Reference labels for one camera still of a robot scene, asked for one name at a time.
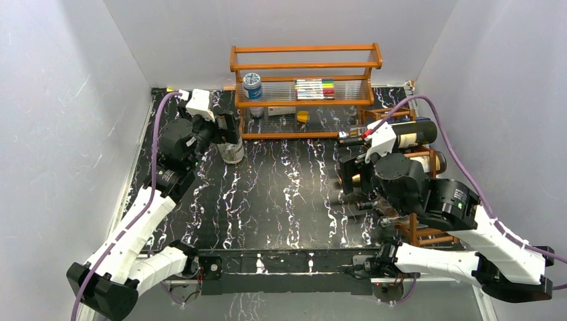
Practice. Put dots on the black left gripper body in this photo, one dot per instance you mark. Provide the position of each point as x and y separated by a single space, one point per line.
227 134

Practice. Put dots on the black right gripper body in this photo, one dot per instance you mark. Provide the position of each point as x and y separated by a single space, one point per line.
355 164

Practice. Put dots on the clear glass bottle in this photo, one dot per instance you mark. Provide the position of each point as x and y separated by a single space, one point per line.
231 149

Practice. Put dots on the dark green wine bottle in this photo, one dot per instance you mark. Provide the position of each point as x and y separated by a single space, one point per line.
408 135

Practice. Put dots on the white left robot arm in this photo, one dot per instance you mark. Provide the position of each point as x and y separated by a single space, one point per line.
111 281

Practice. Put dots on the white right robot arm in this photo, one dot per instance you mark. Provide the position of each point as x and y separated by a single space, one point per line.
501 268

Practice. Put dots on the gold foil wine bottle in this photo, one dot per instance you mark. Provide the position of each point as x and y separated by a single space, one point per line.
431 167

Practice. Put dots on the wooden wine rack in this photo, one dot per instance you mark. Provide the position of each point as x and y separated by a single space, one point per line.
405 187

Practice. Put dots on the white small box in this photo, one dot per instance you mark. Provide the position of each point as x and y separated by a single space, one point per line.
283 110

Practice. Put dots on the blue lidded jar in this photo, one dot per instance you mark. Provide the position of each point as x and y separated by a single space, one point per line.
251 83

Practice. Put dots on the orange wooden shelf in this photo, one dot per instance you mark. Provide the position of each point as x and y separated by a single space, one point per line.
350 66

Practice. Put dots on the yellow small object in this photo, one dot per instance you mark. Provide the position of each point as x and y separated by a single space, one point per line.
302 117

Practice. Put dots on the marker pen set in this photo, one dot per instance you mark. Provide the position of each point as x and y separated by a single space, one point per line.
315 89

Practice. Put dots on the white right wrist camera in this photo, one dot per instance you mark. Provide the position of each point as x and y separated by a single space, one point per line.
380 142

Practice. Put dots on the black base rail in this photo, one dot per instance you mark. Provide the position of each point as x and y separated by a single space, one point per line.
296 271

